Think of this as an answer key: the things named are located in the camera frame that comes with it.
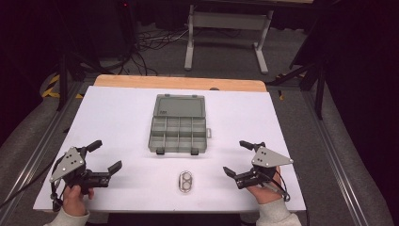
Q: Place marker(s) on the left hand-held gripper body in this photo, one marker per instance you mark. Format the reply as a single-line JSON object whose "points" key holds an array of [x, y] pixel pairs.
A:
{"points": [[71, 163]]}

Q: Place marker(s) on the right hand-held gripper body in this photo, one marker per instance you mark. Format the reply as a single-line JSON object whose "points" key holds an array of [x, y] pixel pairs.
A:
{"points": [[269, 159]]}

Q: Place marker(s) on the person's right hand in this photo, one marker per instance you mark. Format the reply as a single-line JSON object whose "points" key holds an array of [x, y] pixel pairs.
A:
{"points": [[263, 192]]}

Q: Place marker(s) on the person's left hand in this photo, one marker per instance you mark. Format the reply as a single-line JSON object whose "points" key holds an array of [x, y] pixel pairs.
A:
{"points": [[74, 201]]}

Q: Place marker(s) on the white table sheet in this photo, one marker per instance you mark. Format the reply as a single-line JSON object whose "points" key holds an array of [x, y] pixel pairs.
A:
{"points": [[131, 125]]}

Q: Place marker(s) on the small clear blister pack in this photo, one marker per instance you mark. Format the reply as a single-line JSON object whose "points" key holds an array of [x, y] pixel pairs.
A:
{"points": [[185, 181]]}

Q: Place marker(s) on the yellow black floor tape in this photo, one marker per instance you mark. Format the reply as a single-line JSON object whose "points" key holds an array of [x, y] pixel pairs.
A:
{"points": [[51, 88], [280, 91]]}

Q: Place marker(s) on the grey plastic compartment box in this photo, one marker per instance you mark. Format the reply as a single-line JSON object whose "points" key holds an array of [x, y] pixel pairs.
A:
{"points": [[178, 125]]}

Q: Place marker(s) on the black tripod stand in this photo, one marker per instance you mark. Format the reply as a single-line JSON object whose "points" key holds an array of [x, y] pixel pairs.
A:
{"points": [[64, 78], [318, 84]]}

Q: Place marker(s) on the black cabinet with red light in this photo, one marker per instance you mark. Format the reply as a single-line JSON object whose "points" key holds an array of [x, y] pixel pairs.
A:
{"points": [[127, 28]]}

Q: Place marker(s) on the aluminium floor rail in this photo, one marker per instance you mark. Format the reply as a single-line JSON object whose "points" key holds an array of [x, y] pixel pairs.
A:
{"points": [[47, 141], [335, 157]]}

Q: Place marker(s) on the grey metal desk frame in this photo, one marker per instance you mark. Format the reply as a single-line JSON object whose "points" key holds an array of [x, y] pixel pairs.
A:
{"points": [[229, 22]]}

